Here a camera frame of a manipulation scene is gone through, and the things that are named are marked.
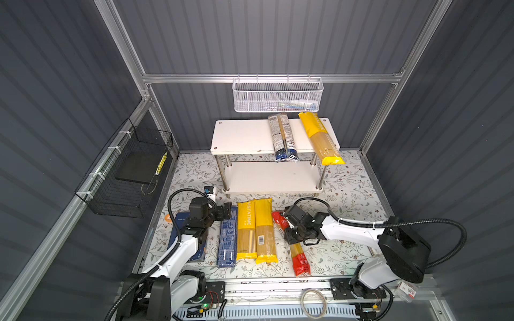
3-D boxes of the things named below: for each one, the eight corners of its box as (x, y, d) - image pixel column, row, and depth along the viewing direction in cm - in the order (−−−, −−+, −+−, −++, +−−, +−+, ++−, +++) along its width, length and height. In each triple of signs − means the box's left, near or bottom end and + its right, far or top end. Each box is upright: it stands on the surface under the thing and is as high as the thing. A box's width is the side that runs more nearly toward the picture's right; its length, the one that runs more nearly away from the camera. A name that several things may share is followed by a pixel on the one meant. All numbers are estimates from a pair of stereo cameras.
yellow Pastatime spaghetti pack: (237, 260, 83) (236, 257, 81) (237, 204, 100) (237, 201, 98) (258, 258, 84) (258, 256, 81) (255, 203, 100) (255, 200, 98)
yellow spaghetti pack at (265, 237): (256, 264, 82) (256, 262, 79) (254, 202, 101) (254, 199, 98) (277, 263, 82) (277, 261, 80) (271, 201, 101) (271, 198, 99)
